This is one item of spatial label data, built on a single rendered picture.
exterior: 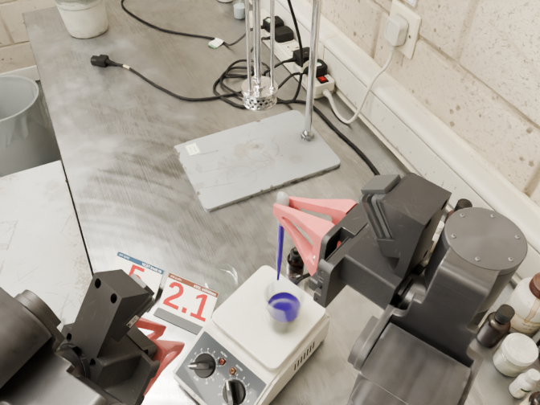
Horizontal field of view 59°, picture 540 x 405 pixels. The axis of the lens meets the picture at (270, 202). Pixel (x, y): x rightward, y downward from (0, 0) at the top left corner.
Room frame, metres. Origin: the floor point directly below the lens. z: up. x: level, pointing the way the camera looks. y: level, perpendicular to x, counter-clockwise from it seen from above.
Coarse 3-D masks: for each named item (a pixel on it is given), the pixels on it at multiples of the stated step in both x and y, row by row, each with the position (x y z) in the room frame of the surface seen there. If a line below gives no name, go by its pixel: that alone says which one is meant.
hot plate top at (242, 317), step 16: (256, 272) 0.40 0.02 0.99; (272, 272) 0.40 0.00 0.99; (240, 288) 0.37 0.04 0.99; (256, 288) 0.37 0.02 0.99; (224, 304) 0.34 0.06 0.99; (240, 304) 0.34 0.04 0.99; (256, 304) 0.34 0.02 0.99; (304, 304) 0.34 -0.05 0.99; (224, 320) 0.32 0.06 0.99; (240, 320) 0.32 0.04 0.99; (256, 320) 0.32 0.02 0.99; (304, 320) 0.32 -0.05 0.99; (320, 320) 0.32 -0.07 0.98; (240, 336) 0.29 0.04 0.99; (256, 336) 0.29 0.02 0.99; (272, 336) 0.29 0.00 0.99; (288, 336) 0.29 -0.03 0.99; (304, 336) 0.29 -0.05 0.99; (256, 352) 0.27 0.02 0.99; (272, 352) 0.27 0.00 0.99; (288, 352) 0.27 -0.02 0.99; (272, 368) 0.25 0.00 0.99
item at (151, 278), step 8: (120, 264) 0.45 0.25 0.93; (128, 264) 0.45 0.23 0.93; (136, 264) 0.45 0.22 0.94; (128, 272) 0.44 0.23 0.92; (136, 272) 0.43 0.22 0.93; (144, 272) 0.43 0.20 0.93; (152, 272) 0.43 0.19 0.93; (144, 280) 0.42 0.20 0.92; (152, 280) 0.42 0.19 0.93; (152, 288) 0.41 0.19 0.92
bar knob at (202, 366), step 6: (204, 354) 0.28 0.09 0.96; (198, 360) 0.28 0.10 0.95; (204, 360) 0.28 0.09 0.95; (210, 360) 0.27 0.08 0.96; (192, 366) 0.26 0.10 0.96; (198, 366) 0.26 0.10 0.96; (204, 366) 0.26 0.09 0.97; (210, 366) 0.26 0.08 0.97; (198, 372) 0.26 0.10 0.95; (204, 372) 0.26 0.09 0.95; (210, 372) 0.26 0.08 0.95
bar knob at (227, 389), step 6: (228, 384) 0.24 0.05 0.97; (234, 384) 0.24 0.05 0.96; (240, 384) 0.24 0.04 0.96; (228, 390) 0.23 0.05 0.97; (234, 390) 0.23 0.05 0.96; (240, 390) 0.23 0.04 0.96; (228, 396) 0.22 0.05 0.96; (234, 396) 0.22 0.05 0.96; (240, 396) 0.23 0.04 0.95; (228, 402) 0.22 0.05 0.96; (234, 402) 0.22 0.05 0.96; (240, 402) 0.22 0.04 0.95
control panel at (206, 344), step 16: (208, 336) 0.31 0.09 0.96; (192, 352) 0.29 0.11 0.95; (208, 352) 0.29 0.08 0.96; (224, 352) 0.28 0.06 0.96; (224, 368) 0.26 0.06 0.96; (240, 368) 0.26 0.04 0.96; (192, 384) 0.25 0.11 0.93; (208, 384) 0.25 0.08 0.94; (224, 384) 0.24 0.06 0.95; (256, 384) 0.24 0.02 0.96; (208, 400) 0.23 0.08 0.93; (224, 400) 0.23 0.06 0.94
